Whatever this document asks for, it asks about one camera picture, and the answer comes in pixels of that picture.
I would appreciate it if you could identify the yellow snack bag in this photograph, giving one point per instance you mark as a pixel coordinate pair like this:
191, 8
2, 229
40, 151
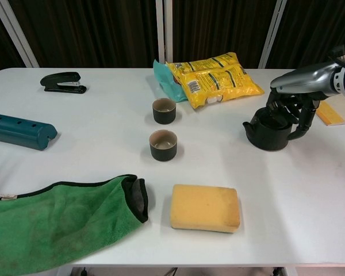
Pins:
218, 83

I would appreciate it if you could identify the teal plastic tube with holes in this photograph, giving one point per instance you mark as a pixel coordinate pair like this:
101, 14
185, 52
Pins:
17, 130

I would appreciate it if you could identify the yellow and white book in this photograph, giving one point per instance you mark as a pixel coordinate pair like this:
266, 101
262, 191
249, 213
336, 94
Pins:
333, 115

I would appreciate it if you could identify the yellow sponge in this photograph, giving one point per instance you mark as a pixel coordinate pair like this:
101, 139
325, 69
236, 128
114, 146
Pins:
204, 208

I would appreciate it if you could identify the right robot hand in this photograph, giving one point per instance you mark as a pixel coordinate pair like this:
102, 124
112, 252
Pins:
304, 77

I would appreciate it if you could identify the green cloth with black trim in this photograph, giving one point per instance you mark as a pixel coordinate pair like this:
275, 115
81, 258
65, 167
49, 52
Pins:
46, 224

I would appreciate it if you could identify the teal plastic bag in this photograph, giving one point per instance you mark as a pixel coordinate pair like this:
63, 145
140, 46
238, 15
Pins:
164, 77

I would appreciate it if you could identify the black stapler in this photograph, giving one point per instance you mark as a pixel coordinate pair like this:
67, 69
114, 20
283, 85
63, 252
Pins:
61, 80

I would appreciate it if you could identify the dark ceramic cup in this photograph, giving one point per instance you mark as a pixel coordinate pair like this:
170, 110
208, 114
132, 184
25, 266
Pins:
163, 151
164, 116

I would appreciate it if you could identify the black teapot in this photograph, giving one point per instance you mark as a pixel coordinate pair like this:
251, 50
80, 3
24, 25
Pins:
267, 138

